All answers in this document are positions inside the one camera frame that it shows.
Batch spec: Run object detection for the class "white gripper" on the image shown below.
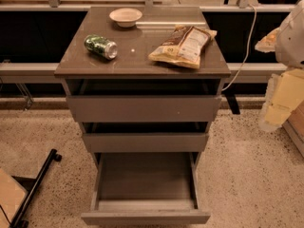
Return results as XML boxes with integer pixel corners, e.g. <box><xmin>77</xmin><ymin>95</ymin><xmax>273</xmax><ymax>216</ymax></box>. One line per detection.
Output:
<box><xmin>255</xmin><ymin>28</ymin><xmax>304</xmax><ymax>132</ymax></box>

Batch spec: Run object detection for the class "brown chip bag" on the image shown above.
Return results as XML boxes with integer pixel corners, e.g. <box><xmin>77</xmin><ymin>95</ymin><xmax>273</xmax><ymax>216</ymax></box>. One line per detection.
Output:
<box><xmin>148</xmin><ymin>25</ymin><xmax>217</xmax><ymax>69</ymax></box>

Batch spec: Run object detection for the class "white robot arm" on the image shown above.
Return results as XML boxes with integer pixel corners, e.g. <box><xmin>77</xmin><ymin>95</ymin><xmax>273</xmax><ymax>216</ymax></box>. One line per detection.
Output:
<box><xmin>255</xmin><ymin>0</ymin><xmax>304</xmax><ymax>132</ymax></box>

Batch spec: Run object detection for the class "grey top drawer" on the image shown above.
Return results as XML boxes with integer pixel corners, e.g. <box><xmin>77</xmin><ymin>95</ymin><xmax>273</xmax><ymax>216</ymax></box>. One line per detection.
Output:
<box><xmin>65</xmin><ymin>79</ymin><xmax>223</xmax><ymax>124</ymax></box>

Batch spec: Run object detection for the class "grey drawer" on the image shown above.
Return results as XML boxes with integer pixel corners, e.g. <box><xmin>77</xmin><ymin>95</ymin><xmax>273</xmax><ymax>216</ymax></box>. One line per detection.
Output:
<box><xmin>81</xmin><ymin>152</ymin><xmax>210</xmax><ymax>225</ymax></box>
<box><xmin>65</xmin><ymin>79</ymin><xmax>223</xmax><ymax>124</ymax></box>
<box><xmin>83</xmin><ymin>122</ymin><xmax>208</xmax><ymax>153</ymax></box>

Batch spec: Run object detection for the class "brown drawer cabinet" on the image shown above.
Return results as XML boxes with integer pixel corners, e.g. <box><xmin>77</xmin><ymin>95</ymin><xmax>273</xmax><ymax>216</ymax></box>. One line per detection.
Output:
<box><xmin>53</xmin><ymin>6</ymin><xmax>232</xmax><ymax>163</ymax></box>

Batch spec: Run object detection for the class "grey bottom drawer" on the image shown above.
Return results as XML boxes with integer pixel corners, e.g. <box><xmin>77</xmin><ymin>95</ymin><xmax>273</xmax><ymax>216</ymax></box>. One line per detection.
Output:
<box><xmin>81</xmin><ymin>152</ymin><xmax>210</xmax><ymax>225</ymax></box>

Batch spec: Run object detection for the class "grey middle drawer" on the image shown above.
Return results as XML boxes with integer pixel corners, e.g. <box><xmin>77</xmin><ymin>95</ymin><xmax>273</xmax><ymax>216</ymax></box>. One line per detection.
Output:
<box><xmin>83</xmin><ymin>122</ymin><xmax>208</xmax><ymax>153</ymax></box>

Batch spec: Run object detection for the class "cardboard box right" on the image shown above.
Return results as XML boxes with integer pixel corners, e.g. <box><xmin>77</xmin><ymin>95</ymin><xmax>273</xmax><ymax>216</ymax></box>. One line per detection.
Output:
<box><xmin>283</xmin><ymin>101</ymin><xmax>304</xmax><ymax>157</ymax></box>

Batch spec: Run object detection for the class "cardboard box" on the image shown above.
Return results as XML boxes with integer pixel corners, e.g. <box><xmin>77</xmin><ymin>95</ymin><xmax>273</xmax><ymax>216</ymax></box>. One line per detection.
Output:
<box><xmin>0</xmin><ymin>168</ymin><xmax>27</xmax><ymax>228</ymax></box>
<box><xmin>283</xmin><ymin>101</ymin><xmax>304</xmax><ymax>157</ymax></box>

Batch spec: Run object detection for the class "white ceramic bowl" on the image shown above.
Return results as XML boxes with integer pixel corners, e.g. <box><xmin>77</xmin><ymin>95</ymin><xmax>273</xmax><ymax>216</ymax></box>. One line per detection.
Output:
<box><xmin>109</xmin><ymin>8</ymin><xmax>143</xmax><ymax>28</ymax></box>

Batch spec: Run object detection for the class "green soda can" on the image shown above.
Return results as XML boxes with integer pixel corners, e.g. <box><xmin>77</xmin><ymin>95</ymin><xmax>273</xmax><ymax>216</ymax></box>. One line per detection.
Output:
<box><xmin>84</xmin><ymin>34</ymin><xmax>118</xmax><ymax>60</ymax></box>

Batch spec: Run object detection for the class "black metal stand leg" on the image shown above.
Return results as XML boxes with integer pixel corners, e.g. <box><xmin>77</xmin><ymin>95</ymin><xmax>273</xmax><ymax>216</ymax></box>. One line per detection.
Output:
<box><xmin>9</xmin><ymin>149</ymin><xmax>62</xmax><ymax>228</ymax></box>

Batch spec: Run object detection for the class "grey metal railing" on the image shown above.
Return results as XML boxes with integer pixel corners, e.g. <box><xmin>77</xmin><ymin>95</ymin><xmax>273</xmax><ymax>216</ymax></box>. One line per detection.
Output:
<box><xmin>0</xmin><ymin>63</ymin><xmax>287</xmax><ymax>84</ymax></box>

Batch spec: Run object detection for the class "cardboard box left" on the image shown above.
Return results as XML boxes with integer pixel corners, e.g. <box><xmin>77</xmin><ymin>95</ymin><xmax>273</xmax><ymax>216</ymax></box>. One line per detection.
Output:
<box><xmin>0</xmin><ymin>168</ymin><xmax>27</xmax><ymax>228</ymax></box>

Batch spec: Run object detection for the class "white cable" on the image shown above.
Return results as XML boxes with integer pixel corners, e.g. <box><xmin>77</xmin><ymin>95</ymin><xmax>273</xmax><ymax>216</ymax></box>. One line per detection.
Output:
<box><xmin>221</xmin><ymin>4</ymin><xmax>258</xmax><ymax>92</ymax></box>

